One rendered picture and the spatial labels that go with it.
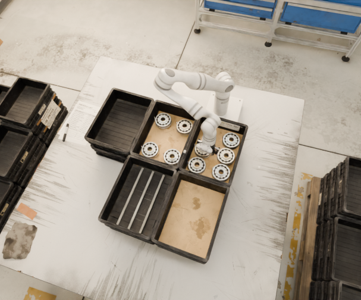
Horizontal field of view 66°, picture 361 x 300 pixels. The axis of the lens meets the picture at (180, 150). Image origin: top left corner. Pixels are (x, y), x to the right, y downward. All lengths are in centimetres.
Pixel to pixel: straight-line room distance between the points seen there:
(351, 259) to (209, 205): 107
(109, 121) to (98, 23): 216
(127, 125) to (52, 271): 95
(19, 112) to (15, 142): 25
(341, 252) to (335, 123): 132
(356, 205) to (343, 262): 38
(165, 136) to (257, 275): 95
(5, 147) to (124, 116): 117
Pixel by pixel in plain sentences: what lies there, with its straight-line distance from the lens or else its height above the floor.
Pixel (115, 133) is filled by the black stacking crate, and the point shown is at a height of 83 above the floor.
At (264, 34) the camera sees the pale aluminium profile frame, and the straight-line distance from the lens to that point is 339.
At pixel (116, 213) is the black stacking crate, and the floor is 83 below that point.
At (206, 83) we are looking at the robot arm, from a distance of 152.
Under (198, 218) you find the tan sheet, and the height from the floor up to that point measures 83.
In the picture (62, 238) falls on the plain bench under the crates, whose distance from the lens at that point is 184.
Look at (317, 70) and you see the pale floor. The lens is 340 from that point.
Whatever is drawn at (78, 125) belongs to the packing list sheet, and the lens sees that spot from 209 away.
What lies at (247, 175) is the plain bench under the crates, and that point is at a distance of 180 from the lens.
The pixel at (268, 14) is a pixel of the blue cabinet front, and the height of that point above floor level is 37.
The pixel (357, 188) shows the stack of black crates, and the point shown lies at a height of 49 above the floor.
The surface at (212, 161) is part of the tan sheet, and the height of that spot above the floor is 83.
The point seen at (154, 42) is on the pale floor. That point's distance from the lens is 347.
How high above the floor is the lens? 236
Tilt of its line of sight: 64 degrees down
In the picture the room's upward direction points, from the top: 6 degrees counter-clockwise
